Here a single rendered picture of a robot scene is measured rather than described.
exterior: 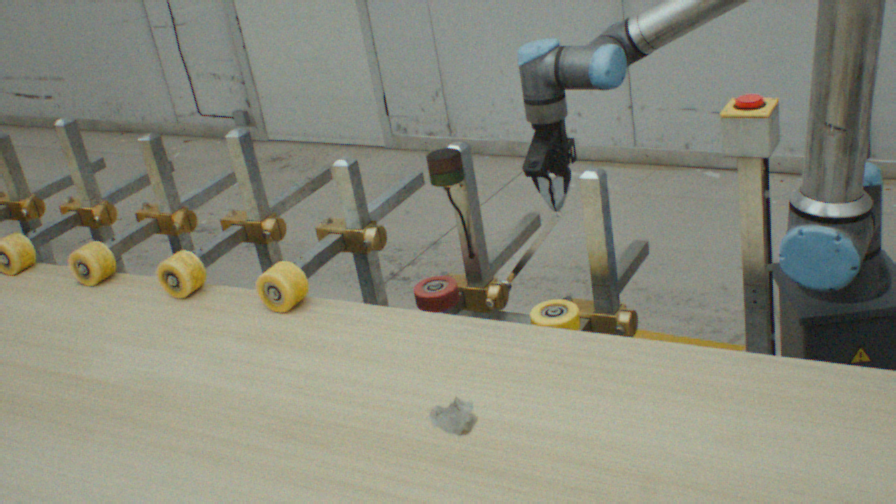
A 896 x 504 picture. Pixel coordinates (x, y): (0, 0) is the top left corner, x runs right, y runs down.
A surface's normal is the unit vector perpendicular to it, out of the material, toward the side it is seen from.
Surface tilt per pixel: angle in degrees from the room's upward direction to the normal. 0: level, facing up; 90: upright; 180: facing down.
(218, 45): 90
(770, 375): 0
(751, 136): 90
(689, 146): 90
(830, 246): 95
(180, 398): 0
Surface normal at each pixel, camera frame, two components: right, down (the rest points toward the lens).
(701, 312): -0.16, -0.90
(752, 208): -0.47, 0.44
